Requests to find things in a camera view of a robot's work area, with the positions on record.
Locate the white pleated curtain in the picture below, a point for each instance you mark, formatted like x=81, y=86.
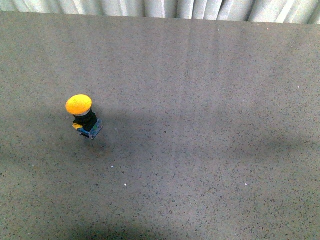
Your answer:
x=261, y=11

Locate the yellow mushroom push button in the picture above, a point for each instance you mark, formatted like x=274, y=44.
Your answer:
x=85, y=120

